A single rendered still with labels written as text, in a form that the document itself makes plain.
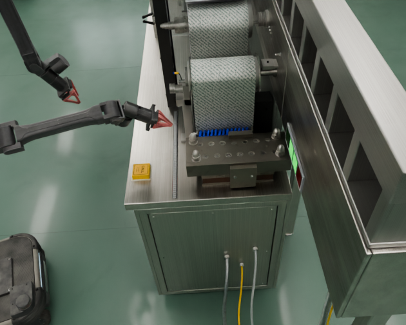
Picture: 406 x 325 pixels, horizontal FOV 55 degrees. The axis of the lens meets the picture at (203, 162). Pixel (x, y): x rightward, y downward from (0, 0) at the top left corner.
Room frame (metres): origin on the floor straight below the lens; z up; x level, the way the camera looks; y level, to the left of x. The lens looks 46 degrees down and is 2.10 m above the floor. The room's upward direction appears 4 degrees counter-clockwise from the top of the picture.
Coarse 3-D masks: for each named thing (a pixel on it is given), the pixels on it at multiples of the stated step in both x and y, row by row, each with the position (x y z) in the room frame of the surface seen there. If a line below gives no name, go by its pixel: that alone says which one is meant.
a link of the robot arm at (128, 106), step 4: (124, 104) 1.21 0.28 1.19; (128, 104) 1.20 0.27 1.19; (132, 104) 1.21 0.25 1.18; (136, 104) 1.22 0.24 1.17; (124, 108) 1.19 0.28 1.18; (128, 108) 1.19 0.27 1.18; (132, 108) 1.19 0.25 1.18; (136, 108) 1.20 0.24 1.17; (124, 112) 1.18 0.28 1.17; (128, 112) 1.18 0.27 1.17; (132, 112) 1.18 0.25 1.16; (136, 112) 1.19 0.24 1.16; (128, 116) 1.18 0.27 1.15; (132, 116) 1.18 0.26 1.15
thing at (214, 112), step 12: (204, 96) 1.20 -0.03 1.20; (216, 96) 1.20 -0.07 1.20; (228, 96) 1.20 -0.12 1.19; (240, 96) 1.20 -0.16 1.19; (252, 96) 1.20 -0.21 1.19; (204, 108) 1.20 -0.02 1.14; (216, 108) 1.20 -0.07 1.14; (228, 108) 1.20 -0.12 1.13; (240, 108) 1.20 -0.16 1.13; (252, 108) 1.20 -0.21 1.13; (204, 120) 1.20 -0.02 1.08; (216, 120) 1.20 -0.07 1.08; (228, 120) 1.20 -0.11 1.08; (240, 120) 1.20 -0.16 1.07; (252, 120) 1.20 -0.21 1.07
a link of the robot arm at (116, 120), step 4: (116, 100) 1.21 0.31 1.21; (120, 104) 1.20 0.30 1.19; (120, 108) 1.19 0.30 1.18; (120, 112) 1.18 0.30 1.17; (124, 116) 1.16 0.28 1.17; (112, 120) 1.13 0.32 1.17; (116, 120) 1.14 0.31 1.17; (120, 120) 1.14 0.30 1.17; (124, 120) 1.20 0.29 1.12; (128, 120) 1.20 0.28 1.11; (116, 124) 1.21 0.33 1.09; (120, 124) 1.21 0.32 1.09; (124, 124) 1.21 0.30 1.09
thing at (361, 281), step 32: (256, 0) 1.82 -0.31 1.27; (288, 64) 1.09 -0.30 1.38; (288, 96) 1.04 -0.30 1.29; (320, 128) 0.72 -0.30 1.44; (320, 160) 0.67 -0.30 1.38; (320, 192) 0.62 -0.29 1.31; (320, 224) 0.57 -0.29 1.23; (352, 224) 0.44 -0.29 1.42; (320, 256) 0.52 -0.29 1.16; (352, 256) 0.40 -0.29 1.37; (384, 256) 0.36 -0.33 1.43; (352, 288) 0.36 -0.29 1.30; (384, 288) 0.36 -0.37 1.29
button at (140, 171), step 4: (136, 164) 1.14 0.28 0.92; (140, 164) 1.14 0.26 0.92; (144, 164) 1.13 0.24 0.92; (148, 164) 1.13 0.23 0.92; (136, 168) 1.12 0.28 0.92; (140, 168) 1.11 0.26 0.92; (144, 168) 1.11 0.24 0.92; (148, 168) 1.11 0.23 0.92; (132, 172) 1.10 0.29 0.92; (136, 172) 1.09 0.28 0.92; (140, 172) 1.09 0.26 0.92; (144, 172) 1.09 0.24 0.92; (148, 172) 1.09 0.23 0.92; (132, 176) 1.08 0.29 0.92; (136, 176) 1.08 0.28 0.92; (140, 176) 1.07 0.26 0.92; (144, 176) 1.07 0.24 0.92; (148, 176) 1.07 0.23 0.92
